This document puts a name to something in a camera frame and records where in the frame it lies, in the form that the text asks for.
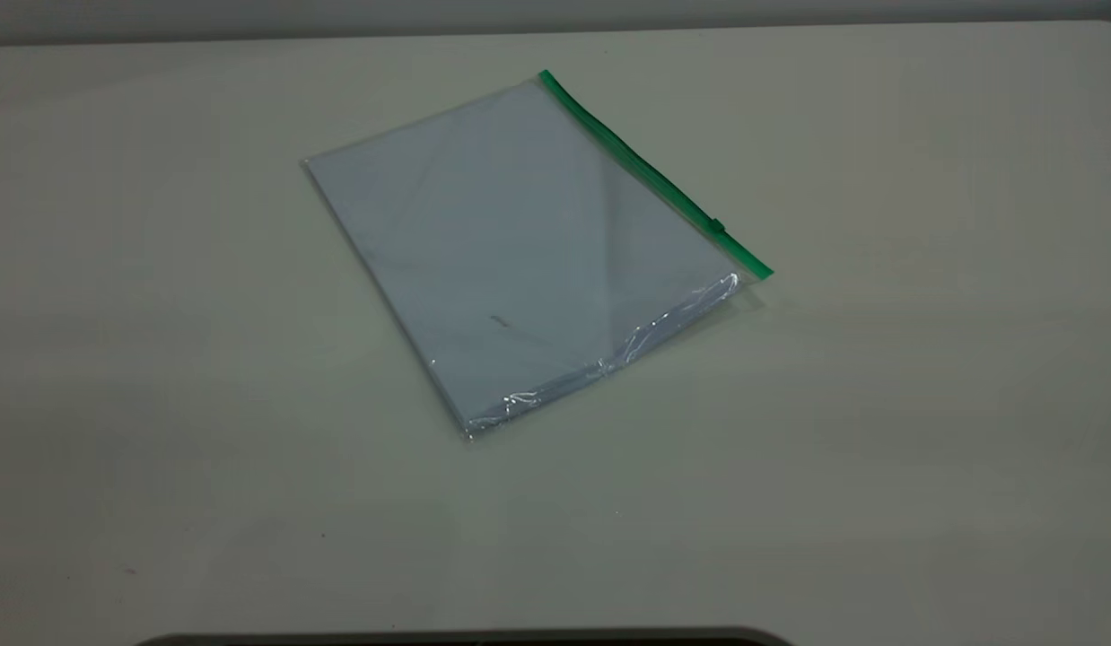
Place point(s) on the transparent zip bag green zipper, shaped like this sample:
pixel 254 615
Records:
pixel 520 242

